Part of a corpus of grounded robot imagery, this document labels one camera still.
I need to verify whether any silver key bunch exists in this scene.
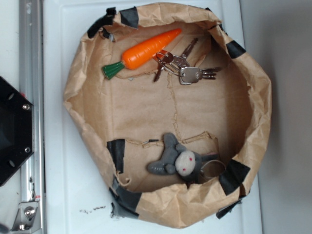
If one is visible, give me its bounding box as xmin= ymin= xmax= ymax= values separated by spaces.
xmin=153 ymin=38 xmax=222 ymax=85

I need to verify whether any brown paper bag bin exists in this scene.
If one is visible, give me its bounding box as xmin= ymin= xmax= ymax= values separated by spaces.
xmin=64 ymin=2 xmax=272 ymax=228

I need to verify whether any orange plastic toy carrot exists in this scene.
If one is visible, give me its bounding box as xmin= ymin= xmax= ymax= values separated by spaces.
xmin=102 ymin=28 xmax=182 ymax=80

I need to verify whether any grey plush bunny keychain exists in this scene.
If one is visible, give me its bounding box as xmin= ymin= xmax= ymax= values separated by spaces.
xmin=147 ymin=133 xmax=218 ymax=183

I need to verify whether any metal key ring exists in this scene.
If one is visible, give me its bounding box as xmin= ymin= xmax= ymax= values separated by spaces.
xmin=200 ymin=160 xmax=226 ymax=181

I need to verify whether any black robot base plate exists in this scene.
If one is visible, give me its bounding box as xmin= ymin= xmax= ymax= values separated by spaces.
xmin=0 ymin=78 xmax=33 ymax=186

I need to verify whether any aluminium frame rail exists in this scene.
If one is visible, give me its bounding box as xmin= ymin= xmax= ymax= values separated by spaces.
xmin=19 ymin=0 xmax=46 ymax=234

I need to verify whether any metal corner bracket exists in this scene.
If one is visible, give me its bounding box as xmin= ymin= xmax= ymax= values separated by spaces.
xmin=11 ymin=201 xmax=41 ymax=234

